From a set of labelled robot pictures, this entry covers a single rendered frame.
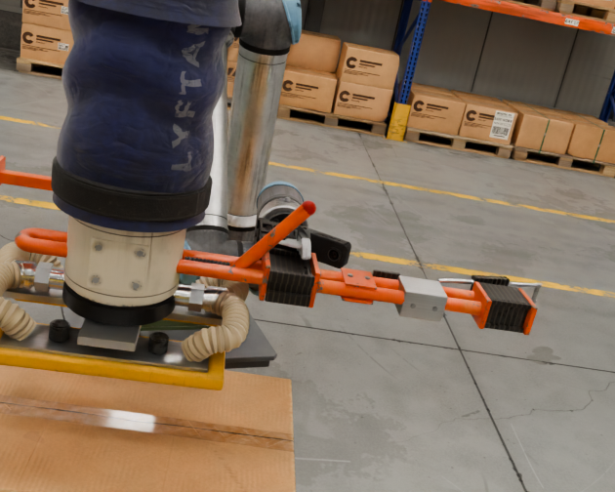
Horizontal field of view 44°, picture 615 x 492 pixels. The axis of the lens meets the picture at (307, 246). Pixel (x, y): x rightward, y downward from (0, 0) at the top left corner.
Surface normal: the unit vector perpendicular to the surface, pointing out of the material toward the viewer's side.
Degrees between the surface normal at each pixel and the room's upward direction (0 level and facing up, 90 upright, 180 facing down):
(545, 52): 90
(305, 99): 91
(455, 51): 90
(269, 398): 0
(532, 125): 90
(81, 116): 78
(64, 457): 0
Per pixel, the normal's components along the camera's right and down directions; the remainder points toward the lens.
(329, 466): 0.18, -0.92
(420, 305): 0.08, 0.38
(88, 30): -0.65, -0.16
